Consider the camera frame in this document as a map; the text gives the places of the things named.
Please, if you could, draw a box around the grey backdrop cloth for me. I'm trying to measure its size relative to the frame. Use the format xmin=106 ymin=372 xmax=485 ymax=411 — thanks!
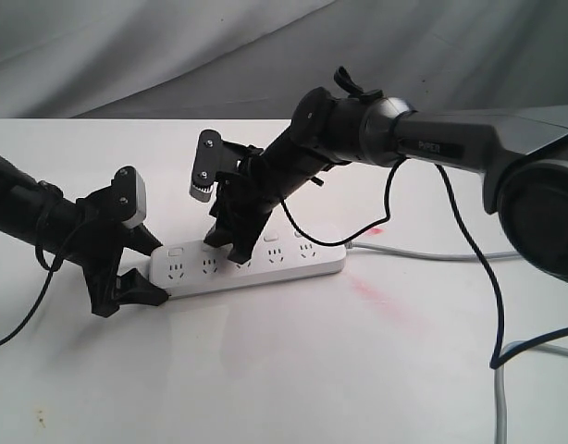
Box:
xmin=0 ymin=1 xmax=568 ymax=118

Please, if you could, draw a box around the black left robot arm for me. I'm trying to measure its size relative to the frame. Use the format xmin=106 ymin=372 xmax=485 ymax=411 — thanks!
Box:
xmin=0 ymin=156 xmax=168 ymax=317

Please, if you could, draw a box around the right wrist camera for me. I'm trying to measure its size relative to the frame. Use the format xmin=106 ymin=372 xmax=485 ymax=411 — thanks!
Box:
xmin=190 ymin=129 xmax=224 ymax=203

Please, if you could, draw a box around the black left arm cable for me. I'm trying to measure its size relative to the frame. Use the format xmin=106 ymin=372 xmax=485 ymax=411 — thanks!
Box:
xmin=0 ymin=203 xmax=105 ymax=352

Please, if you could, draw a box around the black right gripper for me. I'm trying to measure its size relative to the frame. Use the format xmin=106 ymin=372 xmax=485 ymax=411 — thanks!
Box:
xmin=204 ymin=142 xmax=276 ymax=265

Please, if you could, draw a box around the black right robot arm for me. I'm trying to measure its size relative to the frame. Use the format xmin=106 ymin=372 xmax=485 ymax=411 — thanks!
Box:
xmin=191 ymin=68 xmax=568 ymax=283

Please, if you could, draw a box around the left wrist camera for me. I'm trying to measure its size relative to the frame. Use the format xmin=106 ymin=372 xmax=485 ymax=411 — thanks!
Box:
xmin=111 ymin=166 xmax=147 ymax=229

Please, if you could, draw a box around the white five-outlet power strip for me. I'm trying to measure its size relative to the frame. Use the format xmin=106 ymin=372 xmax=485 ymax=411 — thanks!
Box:
xmin=148 ymin=228 xmax=347 ymax=299

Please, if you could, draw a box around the grey power cable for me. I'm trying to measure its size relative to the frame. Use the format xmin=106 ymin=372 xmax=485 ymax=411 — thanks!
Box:
xmin=341 ymin=239 xmax=568 ymax=444

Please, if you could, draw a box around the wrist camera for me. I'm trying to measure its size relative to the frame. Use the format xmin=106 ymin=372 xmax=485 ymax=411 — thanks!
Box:
xmin=111 ymin=166 xmax=147 ymax=229
xmin=190 ymin=129 xmax=224 ymax=203

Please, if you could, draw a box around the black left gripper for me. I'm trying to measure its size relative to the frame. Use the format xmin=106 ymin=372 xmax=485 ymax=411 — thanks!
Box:
xmin=73 ymin=185 xmax=168 ymax=317

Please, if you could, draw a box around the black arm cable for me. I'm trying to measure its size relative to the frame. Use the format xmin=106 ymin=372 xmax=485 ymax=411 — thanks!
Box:
xmin=279 ymin=156 xmax=568 ymax=370
xmin=0 ymin=203 xmax=105 ymax=352

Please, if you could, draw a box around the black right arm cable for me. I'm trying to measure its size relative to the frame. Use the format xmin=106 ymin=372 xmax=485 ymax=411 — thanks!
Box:
xmin=279 ymin=156 xmax=568 ymax=370

